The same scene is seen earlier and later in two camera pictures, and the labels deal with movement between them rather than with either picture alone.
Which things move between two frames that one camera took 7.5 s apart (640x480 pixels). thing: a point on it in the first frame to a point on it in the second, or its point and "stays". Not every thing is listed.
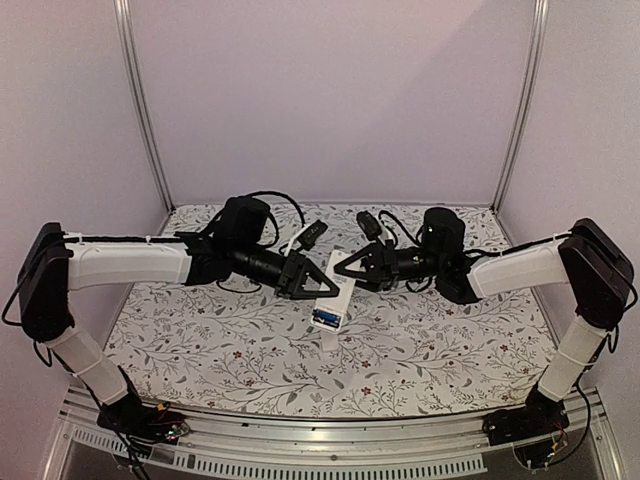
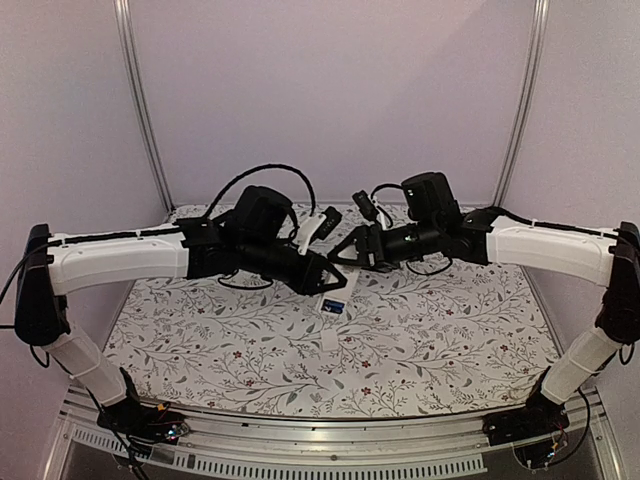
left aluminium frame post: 125,40 stays
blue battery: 326,317 to 332,306
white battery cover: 330,342 stays
